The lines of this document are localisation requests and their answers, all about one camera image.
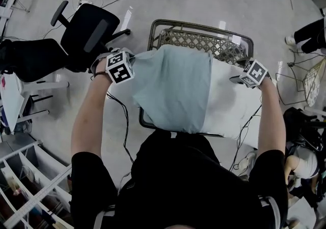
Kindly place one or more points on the dark wrist band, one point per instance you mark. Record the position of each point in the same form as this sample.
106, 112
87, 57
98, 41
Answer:
100, 73

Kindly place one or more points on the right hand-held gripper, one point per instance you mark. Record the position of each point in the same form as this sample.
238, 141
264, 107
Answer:
254, 73

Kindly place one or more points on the white power strip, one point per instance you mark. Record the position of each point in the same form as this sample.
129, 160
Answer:
85, 1
245, 161

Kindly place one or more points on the black office chair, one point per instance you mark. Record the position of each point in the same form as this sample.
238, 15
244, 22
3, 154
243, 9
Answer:
86, 29
303, 126
33, 57

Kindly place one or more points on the white paper card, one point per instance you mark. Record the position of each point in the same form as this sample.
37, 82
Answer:
235, 40

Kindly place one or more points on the white desk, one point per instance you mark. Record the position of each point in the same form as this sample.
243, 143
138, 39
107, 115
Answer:
10, 100

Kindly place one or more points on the person's left forearm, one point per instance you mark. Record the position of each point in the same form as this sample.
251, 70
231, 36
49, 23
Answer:
89, 115

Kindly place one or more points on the white shelf unit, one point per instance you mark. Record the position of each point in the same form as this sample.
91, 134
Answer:
38, 195

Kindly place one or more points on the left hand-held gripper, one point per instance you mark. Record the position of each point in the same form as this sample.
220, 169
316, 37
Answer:
119, 70

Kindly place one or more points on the person's right forearm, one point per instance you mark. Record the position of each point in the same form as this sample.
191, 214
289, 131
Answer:
271, 121

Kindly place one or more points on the person's black shirt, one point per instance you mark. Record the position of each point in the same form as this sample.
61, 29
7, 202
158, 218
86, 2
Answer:
178, 184

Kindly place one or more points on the white pillow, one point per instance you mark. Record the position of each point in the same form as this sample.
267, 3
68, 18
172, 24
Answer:
229, 100

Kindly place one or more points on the light blue pillowcase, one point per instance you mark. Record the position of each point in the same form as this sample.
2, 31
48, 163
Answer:
173, 82

